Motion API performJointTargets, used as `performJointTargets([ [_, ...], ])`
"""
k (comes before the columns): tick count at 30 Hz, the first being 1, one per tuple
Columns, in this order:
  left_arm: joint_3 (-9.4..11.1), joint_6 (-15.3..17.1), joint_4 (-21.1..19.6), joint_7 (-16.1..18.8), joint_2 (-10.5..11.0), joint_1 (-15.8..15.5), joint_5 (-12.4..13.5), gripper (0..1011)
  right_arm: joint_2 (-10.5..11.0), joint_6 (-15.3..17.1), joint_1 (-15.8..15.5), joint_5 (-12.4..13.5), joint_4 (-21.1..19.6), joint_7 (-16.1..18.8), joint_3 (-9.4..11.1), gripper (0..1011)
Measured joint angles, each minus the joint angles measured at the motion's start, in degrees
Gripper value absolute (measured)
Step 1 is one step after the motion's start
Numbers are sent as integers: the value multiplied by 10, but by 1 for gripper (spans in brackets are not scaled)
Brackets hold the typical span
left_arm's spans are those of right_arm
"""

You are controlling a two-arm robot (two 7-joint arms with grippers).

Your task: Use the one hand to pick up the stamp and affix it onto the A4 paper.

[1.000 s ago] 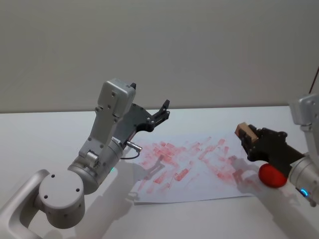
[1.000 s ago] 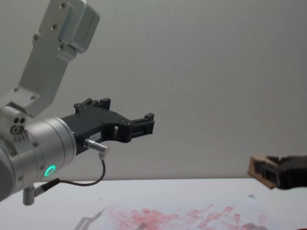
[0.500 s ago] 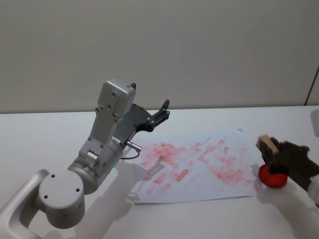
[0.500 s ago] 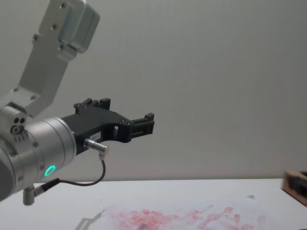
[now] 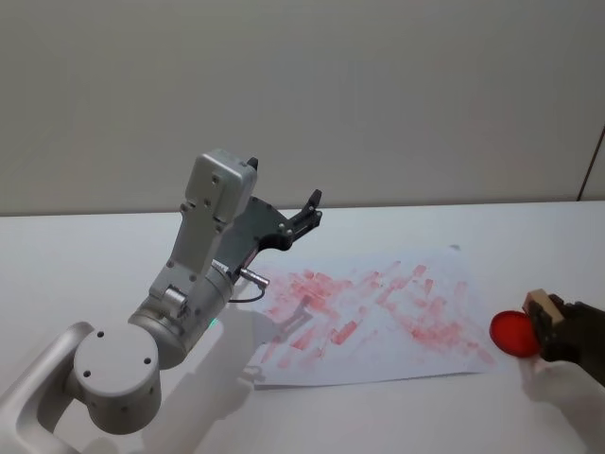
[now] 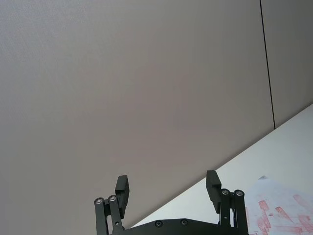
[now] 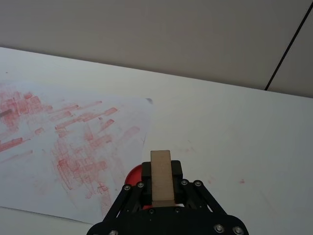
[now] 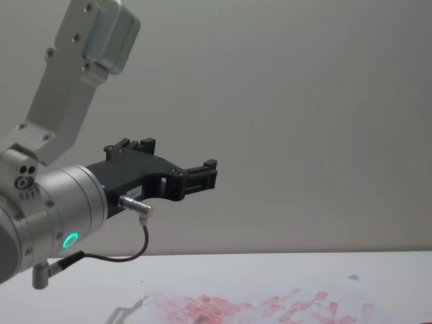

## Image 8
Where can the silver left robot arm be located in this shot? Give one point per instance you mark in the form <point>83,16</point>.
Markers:
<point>67,195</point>

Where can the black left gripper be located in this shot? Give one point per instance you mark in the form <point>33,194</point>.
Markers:
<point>135,172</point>

